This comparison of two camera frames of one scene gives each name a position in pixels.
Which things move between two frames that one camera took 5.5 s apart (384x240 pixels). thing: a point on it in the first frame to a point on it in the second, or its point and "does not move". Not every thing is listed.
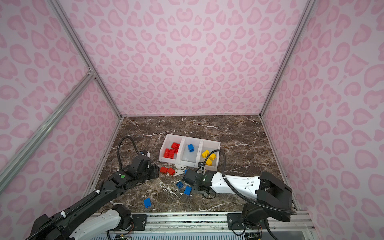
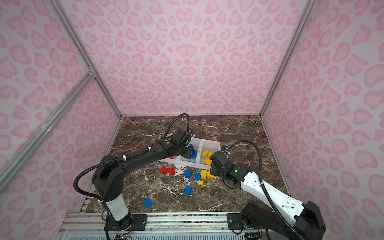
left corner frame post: (75, 39) does not move
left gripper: (155, 170) to (190, 150)
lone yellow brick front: (205, 154) does not move
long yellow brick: (209, 162) does not move
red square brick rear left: (163, 169) does not move
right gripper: (193, 187) to (213, 168)
